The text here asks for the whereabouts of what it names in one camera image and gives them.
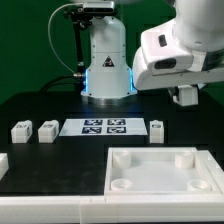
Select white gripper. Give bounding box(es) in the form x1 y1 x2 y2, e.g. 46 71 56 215
133 19 224 90

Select white square tabletop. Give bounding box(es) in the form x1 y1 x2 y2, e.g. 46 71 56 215
104 147 224 196

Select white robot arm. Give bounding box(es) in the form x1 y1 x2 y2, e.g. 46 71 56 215
81 0 224 106

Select white sheet with AprilTags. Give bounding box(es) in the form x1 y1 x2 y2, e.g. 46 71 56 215
60 118 147 136

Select white U-shaped obstacle fence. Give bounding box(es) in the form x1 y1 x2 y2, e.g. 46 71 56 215
0 149 224 224

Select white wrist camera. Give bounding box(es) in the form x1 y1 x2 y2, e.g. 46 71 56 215
173 85 198 107

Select grey camera cable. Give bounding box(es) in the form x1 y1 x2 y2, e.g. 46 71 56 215
47 4 78 75

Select black base cables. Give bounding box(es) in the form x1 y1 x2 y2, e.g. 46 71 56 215
39 73 86 93

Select black camera on stand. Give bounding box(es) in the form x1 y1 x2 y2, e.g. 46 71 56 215
64 0 117 91

